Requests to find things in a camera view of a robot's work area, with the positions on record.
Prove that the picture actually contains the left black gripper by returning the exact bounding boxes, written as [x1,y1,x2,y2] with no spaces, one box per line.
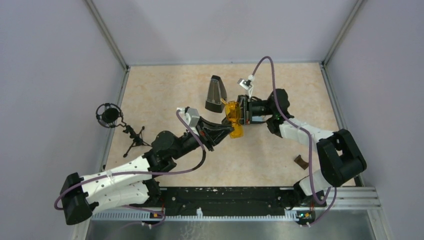
[170,116,235,160]

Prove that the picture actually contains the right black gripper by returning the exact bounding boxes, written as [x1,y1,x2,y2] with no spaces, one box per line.
[222,95,275,126]

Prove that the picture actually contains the orange sunglasses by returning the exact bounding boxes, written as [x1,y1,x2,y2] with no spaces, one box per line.
[221,98,244,139]

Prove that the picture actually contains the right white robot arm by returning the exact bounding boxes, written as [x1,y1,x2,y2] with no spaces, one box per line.
[236,88,367,206]

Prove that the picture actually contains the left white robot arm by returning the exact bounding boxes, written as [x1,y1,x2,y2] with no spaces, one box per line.
[54,110,235,226]

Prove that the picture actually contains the black metronome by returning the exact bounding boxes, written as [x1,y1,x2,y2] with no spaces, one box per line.
[205,75,227,113]

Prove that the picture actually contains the small brown holder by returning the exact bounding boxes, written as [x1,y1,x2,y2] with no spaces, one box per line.
[293,154,309,170]

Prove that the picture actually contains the black microphone on tripod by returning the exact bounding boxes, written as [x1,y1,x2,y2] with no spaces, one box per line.
[95,103,152,158]

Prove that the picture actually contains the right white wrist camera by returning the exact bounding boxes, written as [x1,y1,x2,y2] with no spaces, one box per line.
[237,75,255,98]

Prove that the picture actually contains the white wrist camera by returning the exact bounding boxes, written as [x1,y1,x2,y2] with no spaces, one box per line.
[176,107,201,128]
[237,75,255,98]

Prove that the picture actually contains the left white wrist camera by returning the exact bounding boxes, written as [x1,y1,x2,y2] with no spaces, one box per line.
[176,107,201,128]

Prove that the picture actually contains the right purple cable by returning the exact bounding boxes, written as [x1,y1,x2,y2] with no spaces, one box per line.
[251,55,338,228]

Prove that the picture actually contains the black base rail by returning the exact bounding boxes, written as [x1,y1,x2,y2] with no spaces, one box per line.
[145,186,327,220]

